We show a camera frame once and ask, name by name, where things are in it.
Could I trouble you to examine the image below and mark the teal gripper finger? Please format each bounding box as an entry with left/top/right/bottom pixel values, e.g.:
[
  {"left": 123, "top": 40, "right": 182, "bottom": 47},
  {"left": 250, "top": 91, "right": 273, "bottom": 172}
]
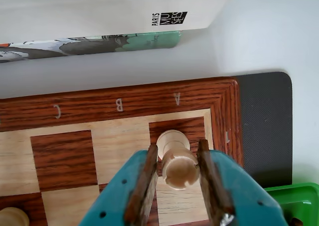
[
  {"left": 79, "top": 143, "right": 160, "bottom": 226},
  {"left": 197, "top": 138, "right": 288, "bottom": 226}
]

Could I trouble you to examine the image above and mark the light wood chess rook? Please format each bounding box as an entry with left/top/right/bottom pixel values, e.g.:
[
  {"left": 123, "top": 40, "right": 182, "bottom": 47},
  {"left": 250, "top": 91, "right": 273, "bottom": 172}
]
[{"left": 156, "top": 129, "right": 201, "bottom": 191}]

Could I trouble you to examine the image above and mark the wooden folding chess board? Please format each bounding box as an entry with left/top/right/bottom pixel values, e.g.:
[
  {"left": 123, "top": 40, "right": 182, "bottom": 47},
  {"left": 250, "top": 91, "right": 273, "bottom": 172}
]
[{"left": 0, "top": 78, "right": 244, "bottom": 226}]

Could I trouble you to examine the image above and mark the green plastic tray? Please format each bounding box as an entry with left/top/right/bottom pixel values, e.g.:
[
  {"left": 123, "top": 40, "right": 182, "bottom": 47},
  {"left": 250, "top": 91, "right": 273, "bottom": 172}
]
[{"left": 264, "top": 182, "right": 319, "bottom": 226}]

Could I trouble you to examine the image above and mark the dark grey table mat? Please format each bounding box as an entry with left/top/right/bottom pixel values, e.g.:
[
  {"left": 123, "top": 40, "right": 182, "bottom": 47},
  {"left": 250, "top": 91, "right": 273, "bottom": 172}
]
[{"left": 231, "top": 71, "right": 293, "bottom": 189}]

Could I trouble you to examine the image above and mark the white Gabrielle Chanel book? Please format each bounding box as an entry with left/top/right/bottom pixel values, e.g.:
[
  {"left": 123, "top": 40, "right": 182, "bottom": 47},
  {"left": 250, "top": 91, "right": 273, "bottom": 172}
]
[{"left": 0, "top": 0, "right": 236, "bottom": 54}]

